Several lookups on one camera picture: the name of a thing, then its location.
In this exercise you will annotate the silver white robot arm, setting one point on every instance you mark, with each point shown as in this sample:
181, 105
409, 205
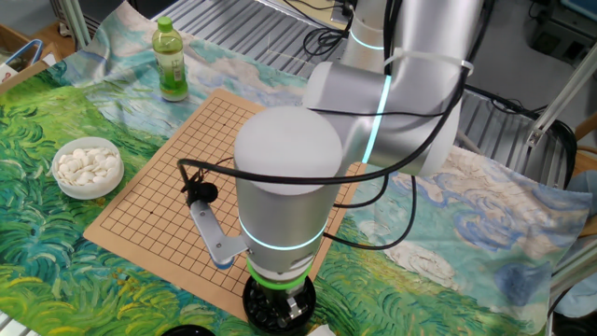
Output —
289, 186

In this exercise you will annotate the black bowl of black stones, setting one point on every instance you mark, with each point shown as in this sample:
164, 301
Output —
254, 310

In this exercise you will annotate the wooden chair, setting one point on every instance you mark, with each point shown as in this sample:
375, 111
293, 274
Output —
587, 158

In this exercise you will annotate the white bowl of white stones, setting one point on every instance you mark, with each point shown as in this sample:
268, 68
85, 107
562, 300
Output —
87, 168

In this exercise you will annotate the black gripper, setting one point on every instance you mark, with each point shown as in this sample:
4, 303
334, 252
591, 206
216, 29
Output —
275, 303

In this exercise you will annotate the silver camera bracket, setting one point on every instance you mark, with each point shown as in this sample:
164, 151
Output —
212, 233

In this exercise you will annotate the painted landscape tablecloth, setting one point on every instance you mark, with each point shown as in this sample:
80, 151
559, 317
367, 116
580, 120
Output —
420, 224

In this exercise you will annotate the black bowl lid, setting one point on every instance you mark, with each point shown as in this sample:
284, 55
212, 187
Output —
186, 331

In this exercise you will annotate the tan go board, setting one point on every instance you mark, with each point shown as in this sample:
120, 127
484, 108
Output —
154, 219

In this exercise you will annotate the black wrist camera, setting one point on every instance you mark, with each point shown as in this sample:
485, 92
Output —
203, 192

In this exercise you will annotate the grey equipment cabinet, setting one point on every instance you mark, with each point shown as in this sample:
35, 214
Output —
564, 32

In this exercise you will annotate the cardboard box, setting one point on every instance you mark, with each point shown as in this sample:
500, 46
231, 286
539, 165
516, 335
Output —
21, 74

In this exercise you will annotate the light blue cloth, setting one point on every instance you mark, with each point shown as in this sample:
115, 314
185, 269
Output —
580, 280

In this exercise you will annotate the blue rimmed bag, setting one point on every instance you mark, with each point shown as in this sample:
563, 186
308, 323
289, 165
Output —
23, 51

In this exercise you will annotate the aluminium frame post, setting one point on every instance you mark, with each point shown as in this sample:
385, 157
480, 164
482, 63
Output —
559, 98
77, 18

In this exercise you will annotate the green tea bottle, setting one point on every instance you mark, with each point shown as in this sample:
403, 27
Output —
170, 65

